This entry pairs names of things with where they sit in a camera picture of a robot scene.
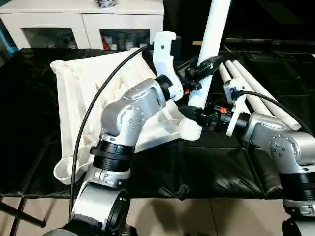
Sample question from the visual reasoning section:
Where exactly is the white glass-door cabinet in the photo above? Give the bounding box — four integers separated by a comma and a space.
0, 0, 165, 51

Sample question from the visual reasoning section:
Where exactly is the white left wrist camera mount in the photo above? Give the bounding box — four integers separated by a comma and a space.
152, 31, 184, 102

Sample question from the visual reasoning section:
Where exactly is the black panel with blue edge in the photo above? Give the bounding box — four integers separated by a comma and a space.
162, 0, 205, 50

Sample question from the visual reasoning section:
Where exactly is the black floor stand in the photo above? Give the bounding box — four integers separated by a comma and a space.
0, 191, 48, 230

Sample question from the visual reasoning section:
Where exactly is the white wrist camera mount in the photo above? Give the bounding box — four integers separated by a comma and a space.
223, 78, 252, 137
152, 31, 184, 102

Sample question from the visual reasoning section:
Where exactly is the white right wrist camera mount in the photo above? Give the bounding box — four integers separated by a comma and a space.
223, 78, 252, 137

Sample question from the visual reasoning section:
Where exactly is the white plastic table top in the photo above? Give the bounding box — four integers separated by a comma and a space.
49, 47, 203, 186

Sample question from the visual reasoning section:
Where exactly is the black and white bundle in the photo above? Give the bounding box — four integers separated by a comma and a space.
93, 0, 118, 8

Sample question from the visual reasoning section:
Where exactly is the black mat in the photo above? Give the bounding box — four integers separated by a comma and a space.
0, 47, 315, 200

